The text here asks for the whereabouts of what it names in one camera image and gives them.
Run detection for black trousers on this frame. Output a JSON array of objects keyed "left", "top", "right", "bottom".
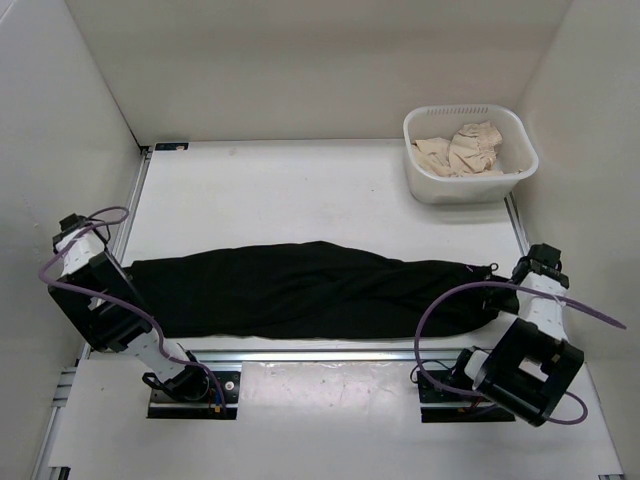
[{"left": 125, "top": 241, "right": 498, "bottom": 340}]

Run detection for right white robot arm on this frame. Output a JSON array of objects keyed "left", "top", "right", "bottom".
[{"left": 449, "top": 244, "right": 584, "bottom": 427}]

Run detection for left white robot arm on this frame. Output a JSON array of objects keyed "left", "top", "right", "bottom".
[{"left": 39, "top": 213, "right": 216, "bottom": 403}]

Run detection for beige trousers in basket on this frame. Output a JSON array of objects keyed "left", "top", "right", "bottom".
[{"left": 411, "top": 121, "right": 504, "bottom": 178}]

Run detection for white plastic basket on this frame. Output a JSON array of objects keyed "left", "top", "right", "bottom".
[{"left": 403, "top": 104, "right": 539, "bottom": 204}]

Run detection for white front cover board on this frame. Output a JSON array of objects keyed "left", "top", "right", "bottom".
[{"left": 48, "top": 357, "right": 622, "bottom": 479}]

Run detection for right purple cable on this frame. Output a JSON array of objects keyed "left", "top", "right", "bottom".
[{"left": 413, "top": 281, "right": 628, "bottom": 426}]

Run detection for purple cable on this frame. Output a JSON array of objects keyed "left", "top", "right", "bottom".
[
  {"left": 38, "top": 206, "right": 229, "bottom": 419},
  {"left": 413, "top": 281, "right": 628, "bottom": 426}
]

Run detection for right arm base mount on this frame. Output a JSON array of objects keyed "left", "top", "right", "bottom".
[{"left": 409, "top": 360, "right": 515, "bottom": 424}]

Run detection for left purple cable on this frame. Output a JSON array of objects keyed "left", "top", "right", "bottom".
[{"left": 38, "top": 206, "right": 229, "bottom": 419}]

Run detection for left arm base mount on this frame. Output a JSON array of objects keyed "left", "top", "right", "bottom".
[{"left": 142, "top": 367, "right": 241, "bottom": 421}]

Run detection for aluminium frame rail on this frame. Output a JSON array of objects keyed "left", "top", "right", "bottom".
[{"left": 29, "top": 139, "right": 626, "bottom": 480}]

